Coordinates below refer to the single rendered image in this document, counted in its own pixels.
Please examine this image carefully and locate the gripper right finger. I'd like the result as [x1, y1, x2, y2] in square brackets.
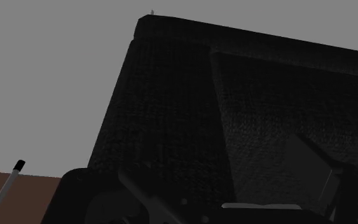
[285, 133, 358, 224]

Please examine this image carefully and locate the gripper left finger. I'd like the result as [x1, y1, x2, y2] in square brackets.
[40, 167, 221, 224]

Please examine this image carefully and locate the dark fabric sofa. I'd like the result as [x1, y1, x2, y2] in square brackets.
[86, 13, 358, 218]

